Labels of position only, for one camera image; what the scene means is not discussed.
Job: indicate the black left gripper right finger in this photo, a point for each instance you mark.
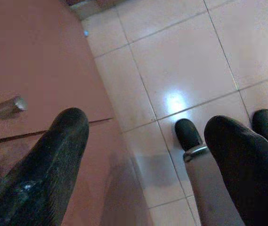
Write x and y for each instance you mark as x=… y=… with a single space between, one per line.
x=249 y=169

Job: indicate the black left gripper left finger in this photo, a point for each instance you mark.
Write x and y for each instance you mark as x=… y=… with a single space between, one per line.
x=49 y=164

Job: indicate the silver left robot leg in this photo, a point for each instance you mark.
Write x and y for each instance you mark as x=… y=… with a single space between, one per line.
x=202 y=179

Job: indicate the silver cabinet knob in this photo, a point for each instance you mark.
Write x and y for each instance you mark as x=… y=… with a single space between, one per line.
x=10 y=106

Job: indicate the black left robot foot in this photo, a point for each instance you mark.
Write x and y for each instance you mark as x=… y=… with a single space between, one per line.
x=186 y=134

